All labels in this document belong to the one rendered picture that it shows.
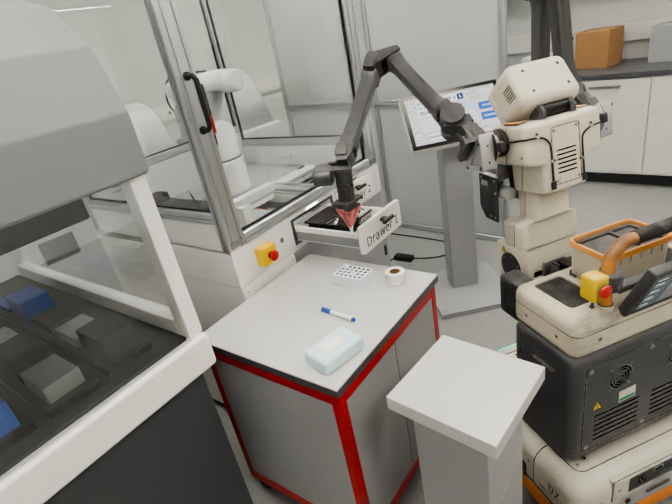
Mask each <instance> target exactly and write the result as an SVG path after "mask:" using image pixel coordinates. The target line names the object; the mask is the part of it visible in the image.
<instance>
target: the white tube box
mask: <svg viewBox="0 0 672 504"><path fill-rule="evenodd" d="M351 270H354V271H355V274H352V273H351ZM332 277H333V282H334V284H338V285H343V286H348V287H353V288H358V289H363V288H364V287H365V286H366V285H367V284H368V283H369V282H371V281H372V280H373V279H374V278H375V277H374V271H373V269H372V268H366V267H360V266H354V265H348V266H347V267H345V266H344V265H343V266H342V267H341V268H339V269H338V270H337V271H336V272H335V273H333V274H332Z"/></svg>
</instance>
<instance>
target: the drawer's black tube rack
mask: <svg viewBox="0 0 672 504"><path fill-rule="evenodd" d="M336 218H338V219H339V220H338V223H337V225H334V222H335V220H336ZM304 223H305V224H309V226H308V227H312V228H321V229H330V230H338V231H347V232H350V228H344V226H345V225H346V223H345V222H344V220H343V219H342V217H341V216H340V215H339V214H338V212H337V211H336V208H332V206H328V207H326V208H325V209H323V210H321V211H320V212H318V213H317V214H315V215H314V216H312V217H311V218H309V219H308V220H306V221H305V222H304ZM360 225H361V224H359V221H357V222H356V223H355V224H354V226H353V230H354V232H356V231H357V228H358V227H359V226H360Z"/></svg>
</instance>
